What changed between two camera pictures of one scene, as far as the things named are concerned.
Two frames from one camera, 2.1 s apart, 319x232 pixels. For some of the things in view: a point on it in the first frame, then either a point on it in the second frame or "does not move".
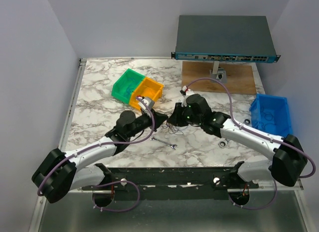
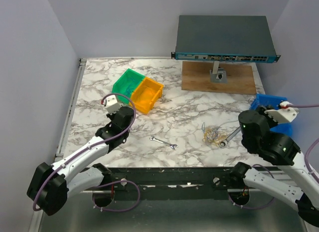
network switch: x=219 y=38 does not move
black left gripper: x=161 y=118 -> x=112 y=115
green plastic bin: x=124 y=85 does not move
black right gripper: x=175 y=118 -> x=261 y=109
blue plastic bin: x=270 y=113 does not move
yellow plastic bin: x=148 y=88 does not move
